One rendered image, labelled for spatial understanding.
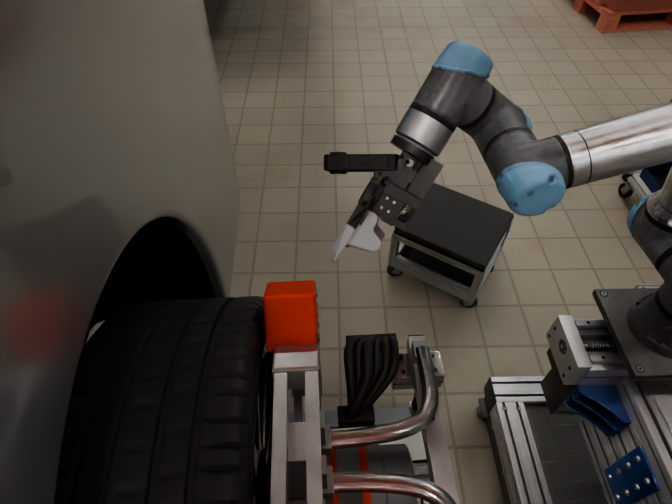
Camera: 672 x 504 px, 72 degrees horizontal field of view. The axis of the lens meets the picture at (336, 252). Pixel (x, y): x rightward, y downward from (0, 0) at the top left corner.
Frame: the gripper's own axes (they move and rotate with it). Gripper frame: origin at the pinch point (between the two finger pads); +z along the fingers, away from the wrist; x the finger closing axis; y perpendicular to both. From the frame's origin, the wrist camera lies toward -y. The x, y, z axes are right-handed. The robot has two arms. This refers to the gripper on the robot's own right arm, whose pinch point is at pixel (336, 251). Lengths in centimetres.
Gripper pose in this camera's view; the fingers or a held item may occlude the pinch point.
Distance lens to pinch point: 73.9
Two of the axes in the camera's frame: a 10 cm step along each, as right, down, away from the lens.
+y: 8.5, 5.2, -0.5
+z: -5.0, 8.4, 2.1
